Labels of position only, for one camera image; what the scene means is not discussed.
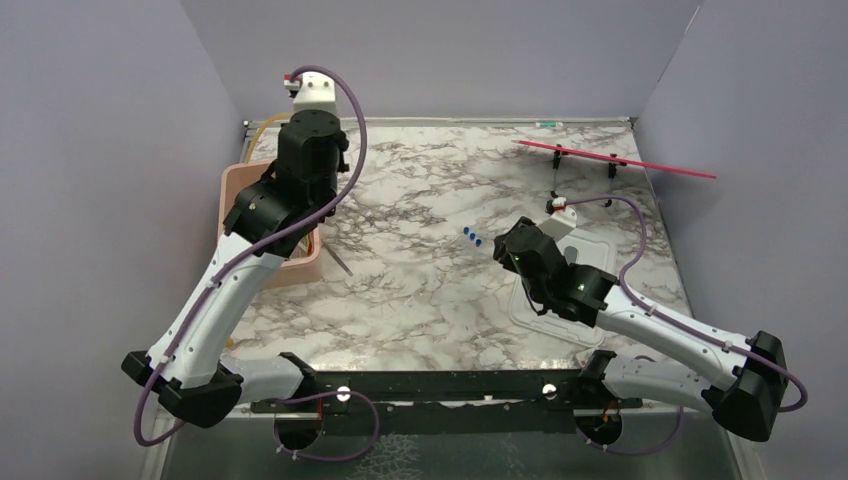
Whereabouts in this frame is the pink plastic bin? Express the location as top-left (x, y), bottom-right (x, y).
top-left (217, 160), bottom-right (322, 289)

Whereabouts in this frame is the clear plastic lid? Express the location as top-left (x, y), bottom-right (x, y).
top-left (508, 228), bottom-right (617, 349)

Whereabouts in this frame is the clear acrylic tube rack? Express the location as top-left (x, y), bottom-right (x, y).
top-left (459, 224), bottom-right (510, 257)

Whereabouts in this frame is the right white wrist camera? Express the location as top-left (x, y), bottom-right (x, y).
top-left (537, 196), bottom-right (578, 242)

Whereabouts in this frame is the amber rubber tubing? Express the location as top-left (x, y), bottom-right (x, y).
top-left (242, 112), bottom-right (292, 164)

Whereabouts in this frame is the red-edged glass shelf stand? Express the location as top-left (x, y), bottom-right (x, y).
top-left (512, 140), bottom-right (717, 181)

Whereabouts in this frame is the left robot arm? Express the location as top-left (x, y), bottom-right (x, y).
top-left (121, 109), bottom-right (349, 428)

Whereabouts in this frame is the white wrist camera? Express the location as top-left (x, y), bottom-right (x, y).
top-left (537, 196), bottom-right (578, 242)
top-left (284, 72), bottom-right (338, 115)

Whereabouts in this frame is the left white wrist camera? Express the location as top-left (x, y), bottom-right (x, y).
top-left (284, 72), bottom-right (338, 115)

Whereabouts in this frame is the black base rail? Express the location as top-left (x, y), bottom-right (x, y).
top-left (250, 369), bottom-right (642, 436)

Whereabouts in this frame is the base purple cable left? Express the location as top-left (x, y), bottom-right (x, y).
top-left (272, 390), bottom-right (380, 464)

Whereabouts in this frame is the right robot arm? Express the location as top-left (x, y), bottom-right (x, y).
top-left (493, 217), bottom-right (789, 442)

